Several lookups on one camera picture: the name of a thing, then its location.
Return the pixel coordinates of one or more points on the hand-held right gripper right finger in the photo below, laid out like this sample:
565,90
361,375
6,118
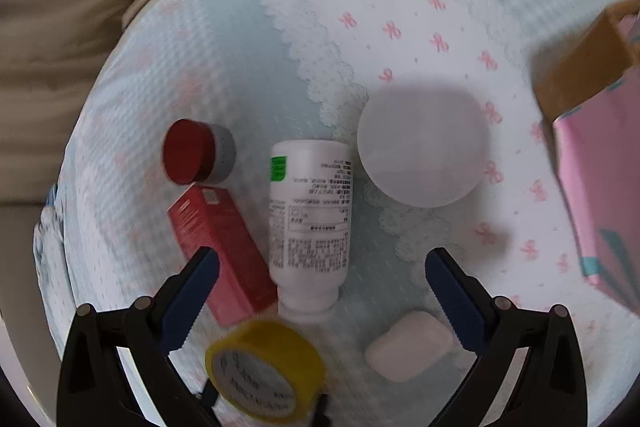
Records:
457,297

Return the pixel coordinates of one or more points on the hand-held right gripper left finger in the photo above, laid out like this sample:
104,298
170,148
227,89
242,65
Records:
189,297

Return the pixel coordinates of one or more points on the red carton box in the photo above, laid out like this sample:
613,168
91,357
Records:
220,252

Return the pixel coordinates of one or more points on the white earbuds case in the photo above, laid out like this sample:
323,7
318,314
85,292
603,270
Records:
407,347

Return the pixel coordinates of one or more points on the yellow tape roll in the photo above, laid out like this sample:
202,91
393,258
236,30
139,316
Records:
265,369

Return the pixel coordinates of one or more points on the white plastic bottle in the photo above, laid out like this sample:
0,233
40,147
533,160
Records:
309,222

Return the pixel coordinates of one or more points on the red lidded cosmetic jar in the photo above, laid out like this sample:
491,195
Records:
192,152

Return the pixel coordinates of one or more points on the translucent round lid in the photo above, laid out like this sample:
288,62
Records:
422,147

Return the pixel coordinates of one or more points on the pink paper bag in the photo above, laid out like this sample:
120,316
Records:
595,147

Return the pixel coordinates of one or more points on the bow print blanket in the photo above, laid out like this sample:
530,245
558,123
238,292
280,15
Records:
380,57

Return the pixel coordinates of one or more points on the beige pillow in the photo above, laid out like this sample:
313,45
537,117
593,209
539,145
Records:
70,37

